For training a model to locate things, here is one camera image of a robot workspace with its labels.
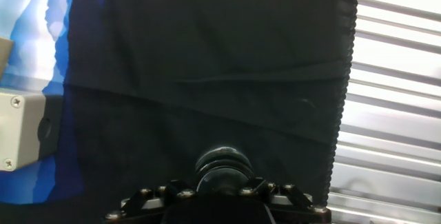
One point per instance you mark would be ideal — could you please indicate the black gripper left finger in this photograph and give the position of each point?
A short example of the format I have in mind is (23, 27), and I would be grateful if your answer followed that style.
(144, 205)

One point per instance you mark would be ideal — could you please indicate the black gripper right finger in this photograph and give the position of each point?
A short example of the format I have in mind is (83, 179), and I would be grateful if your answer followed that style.
(296, 203)

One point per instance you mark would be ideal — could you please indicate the clear glass jar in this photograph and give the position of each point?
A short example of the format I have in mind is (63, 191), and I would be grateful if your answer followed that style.
(224, 150)

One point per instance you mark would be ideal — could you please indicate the grey box with red button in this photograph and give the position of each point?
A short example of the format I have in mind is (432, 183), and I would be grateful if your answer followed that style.
(24, 127)

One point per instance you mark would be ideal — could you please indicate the black cloth with blue print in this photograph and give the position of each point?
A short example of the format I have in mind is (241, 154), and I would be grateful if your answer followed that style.
(206, 62)

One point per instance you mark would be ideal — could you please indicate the wooden cube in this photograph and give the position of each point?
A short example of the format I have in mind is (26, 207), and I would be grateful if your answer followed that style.
(5, 56)

